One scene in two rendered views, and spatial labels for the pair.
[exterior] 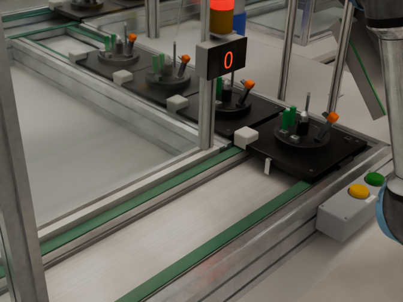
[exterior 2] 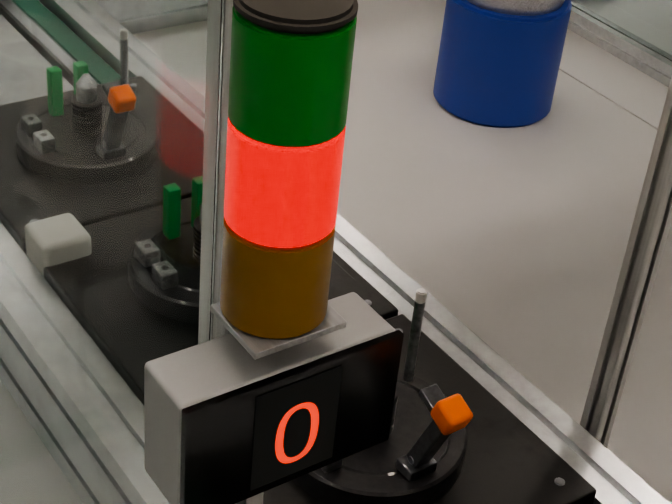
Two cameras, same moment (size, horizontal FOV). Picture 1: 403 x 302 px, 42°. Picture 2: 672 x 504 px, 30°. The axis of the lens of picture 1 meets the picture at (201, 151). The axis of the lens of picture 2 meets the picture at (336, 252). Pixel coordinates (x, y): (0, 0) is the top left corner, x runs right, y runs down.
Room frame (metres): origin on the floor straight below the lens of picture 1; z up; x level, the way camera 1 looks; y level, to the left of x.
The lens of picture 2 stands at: (0.63, -0.13, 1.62)
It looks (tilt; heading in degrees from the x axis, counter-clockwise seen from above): 35 degrees down; 9
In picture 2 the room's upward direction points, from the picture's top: 6 degrees clockwise
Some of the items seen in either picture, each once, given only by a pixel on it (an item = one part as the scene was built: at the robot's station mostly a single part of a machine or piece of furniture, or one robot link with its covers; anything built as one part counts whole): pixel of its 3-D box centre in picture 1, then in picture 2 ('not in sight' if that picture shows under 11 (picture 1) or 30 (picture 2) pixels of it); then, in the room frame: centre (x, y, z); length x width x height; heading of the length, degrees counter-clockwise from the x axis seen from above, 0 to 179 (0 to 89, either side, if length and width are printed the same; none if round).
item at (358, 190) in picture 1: (358, 192); not in sight; (0.93, -0.34, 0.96); 0.04 x 0.04 x 0.02
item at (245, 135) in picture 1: (245, 138); not in sight; (1.14, -0.11, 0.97); 0.05 x 0.05 x 0.04; 46
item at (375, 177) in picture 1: (375, 180); not in sight; (0.98, -0.39, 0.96); 0.04 x 0.04 x 0.02
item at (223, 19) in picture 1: (220, 19); (276, 264); (1.08, -0.03, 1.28); 0.05 x 0.05 x 0.05
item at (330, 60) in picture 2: not in sight; (291, 65); (1.08, -0.03, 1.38); 0.05 x 0.05 x 0.05
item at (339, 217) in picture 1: (355, 204); not in sight; (0.93, -0.34, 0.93); 0.21 x 0.07 x 0.06; 136
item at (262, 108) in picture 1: (226, 92); (375, 401); (1.32, -0.06, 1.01); 0.24 x 0.24 x 0.13; 46
